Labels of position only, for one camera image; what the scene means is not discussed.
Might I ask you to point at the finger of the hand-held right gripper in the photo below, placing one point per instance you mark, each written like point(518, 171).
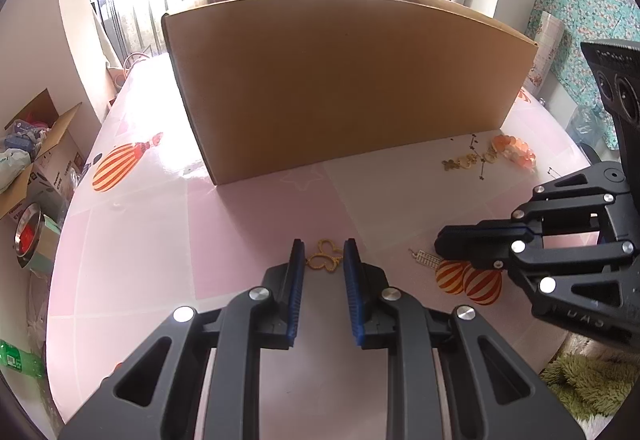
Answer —
point(522, 215)
point(480, 247)

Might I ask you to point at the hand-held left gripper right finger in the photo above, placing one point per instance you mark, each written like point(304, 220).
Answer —
point(351, 290)

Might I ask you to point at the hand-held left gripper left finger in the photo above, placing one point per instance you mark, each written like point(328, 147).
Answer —
point(297, 290)

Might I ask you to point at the gold butterfly hair clip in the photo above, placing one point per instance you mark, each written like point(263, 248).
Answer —
point(331, 266)

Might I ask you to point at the silver comb hair clip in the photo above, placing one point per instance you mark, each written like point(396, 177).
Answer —
point(425, 257)

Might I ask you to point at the large cardboard box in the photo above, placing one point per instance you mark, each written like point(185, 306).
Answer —
point(350, 95)

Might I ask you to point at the clear plastic bag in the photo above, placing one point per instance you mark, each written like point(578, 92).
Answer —
point(585, 125)

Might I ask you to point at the teal floral cloth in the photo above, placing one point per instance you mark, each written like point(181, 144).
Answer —
point(575, 20)

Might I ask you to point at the rolled printed poster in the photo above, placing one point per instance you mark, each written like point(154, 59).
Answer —
point(545, 50)

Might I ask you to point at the pink printed tablecloth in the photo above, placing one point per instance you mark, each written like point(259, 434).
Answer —
point(150, 245)

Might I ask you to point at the green shaggy rug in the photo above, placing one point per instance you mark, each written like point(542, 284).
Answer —
point(585, 385)

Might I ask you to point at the stainless steel bowl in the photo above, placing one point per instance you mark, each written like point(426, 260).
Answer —
point(27, 235)

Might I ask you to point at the small cardboard box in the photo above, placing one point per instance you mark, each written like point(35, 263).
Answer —
point(50, 160)

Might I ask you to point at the green plastic bottle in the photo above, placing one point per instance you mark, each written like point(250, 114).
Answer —
point(20, 360)

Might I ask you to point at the white balcony railing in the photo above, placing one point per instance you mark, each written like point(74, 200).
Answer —
point(145, 20)

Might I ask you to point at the white printed bag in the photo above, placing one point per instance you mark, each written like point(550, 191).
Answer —
point(12, 165)

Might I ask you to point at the black metal rack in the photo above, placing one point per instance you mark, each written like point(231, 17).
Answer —
point(107, 25)

